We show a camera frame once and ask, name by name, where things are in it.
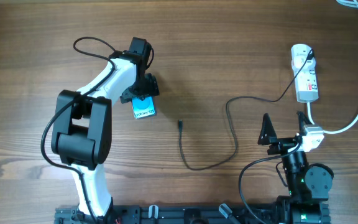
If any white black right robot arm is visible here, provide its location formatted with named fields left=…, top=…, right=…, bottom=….
left=258, top=111, right=334, bottom=224

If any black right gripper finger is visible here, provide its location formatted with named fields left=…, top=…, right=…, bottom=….
left=257, top=113, right=277, bottom=145
left=296, top=111, right=311, bottom=133

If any white power strip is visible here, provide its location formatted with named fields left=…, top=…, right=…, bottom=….
left=293, top=58, right=319, bottom=104

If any white charger adapter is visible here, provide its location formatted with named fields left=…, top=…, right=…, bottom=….
left=291, top=44, right=316, bottom=74

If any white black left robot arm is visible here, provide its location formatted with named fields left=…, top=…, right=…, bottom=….
left=45, top=37, right=160, bottom=223

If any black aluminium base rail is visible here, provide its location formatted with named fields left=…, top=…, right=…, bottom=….
left=53, top=203, right=331, bottom=224

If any blue screen smartphone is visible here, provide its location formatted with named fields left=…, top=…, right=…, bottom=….
left=132, top=96, right=156, bottom=119

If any black charging cable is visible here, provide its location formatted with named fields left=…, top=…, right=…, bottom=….
left=178, top=49, right=315, bottom=172

